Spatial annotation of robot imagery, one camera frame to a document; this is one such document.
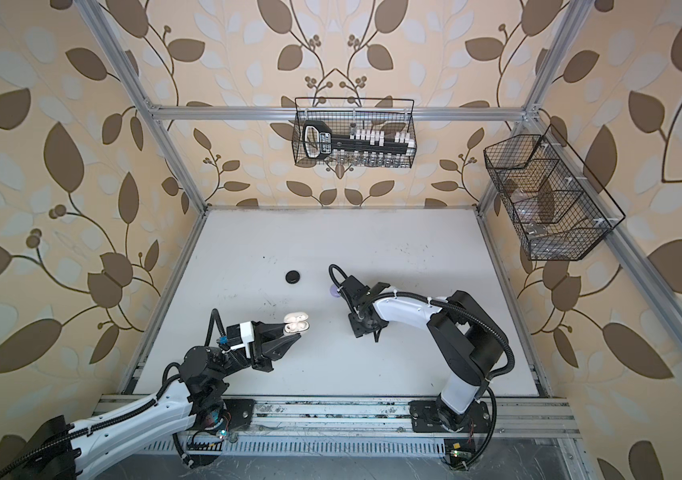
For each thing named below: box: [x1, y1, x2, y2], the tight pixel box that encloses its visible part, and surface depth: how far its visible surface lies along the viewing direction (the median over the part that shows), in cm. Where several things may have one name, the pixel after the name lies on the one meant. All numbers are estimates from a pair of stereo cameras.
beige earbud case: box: [284, 312, 310, 333], surface depth 63 cm
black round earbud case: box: [285, 270, 301, 284], surface depth 101 cm
